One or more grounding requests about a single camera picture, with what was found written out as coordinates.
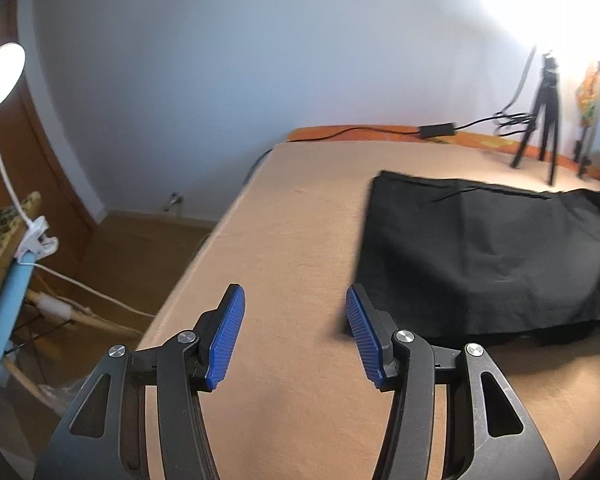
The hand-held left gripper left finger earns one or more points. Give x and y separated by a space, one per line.
225 330

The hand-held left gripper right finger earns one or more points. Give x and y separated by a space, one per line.
365 335

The black pants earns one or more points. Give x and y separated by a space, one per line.
480 250

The beige bed blanket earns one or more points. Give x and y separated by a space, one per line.
290 240

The black power adapter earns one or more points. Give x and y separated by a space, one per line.
437 129

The wooden wardrobe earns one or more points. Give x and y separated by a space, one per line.
55 185

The blue chair with patterned cushion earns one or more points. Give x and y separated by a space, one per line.
0 240

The silver tripod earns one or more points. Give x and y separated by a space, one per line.
584 155

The small black tripod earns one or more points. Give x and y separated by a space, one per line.
547 110

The white clip lamp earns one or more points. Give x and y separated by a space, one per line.
0 75

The small grey wall fitting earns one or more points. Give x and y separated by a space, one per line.
172 201

